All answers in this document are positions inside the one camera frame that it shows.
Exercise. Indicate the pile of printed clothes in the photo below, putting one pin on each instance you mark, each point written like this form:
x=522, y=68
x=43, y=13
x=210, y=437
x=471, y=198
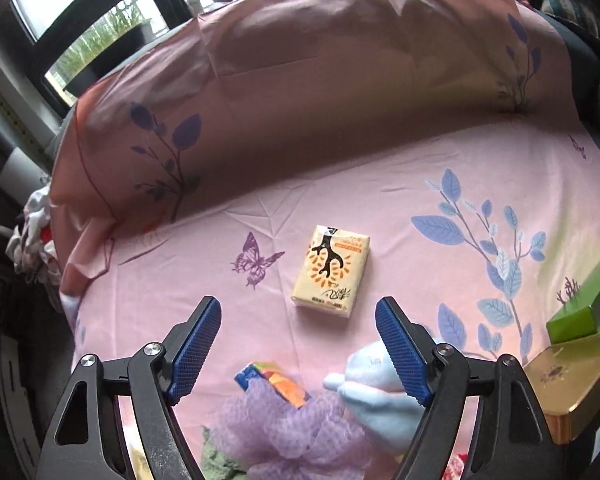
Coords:
x=30, y=240

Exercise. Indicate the black framed window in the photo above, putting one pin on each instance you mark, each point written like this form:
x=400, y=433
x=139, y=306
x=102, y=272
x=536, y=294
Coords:
x=80, y=25

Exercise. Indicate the green box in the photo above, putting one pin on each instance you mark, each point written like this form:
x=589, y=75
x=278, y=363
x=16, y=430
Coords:
x=590, y=300

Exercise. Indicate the green cloth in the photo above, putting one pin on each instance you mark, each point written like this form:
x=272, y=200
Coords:
x=220, y=460

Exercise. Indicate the small yellow tissue packet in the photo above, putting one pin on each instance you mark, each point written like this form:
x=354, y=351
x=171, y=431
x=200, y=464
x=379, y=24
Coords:
x=330, y=270

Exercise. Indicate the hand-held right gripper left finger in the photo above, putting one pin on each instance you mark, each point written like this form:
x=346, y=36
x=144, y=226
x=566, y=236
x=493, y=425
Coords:
x=197, y=350

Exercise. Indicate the red and white woven cloth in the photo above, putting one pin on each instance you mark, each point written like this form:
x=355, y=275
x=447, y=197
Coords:
x=452, y=467

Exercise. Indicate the light blue plush toy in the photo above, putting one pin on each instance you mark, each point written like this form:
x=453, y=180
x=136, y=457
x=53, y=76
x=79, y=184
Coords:
x=380, y=410

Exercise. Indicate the striped cushion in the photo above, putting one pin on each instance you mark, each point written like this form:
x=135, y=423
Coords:
x=575, y=15

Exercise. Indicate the purple mesh bath pouf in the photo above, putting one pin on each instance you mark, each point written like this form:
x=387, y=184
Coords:
x=290, y=430

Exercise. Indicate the orange and blue packet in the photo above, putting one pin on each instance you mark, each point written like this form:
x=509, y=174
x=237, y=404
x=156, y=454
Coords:
x=280, y=382

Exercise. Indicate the long black planter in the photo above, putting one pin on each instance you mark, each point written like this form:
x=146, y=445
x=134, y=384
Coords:
x=110, y=55

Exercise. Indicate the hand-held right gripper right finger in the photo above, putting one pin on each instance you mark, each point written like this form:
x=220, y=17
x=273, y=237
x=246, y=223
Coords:
x=400, y=350

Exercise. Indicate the black and gold tea tin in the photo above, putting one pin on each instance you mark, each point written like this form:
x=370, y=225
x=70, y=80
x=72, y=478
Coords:
x=570, y=380

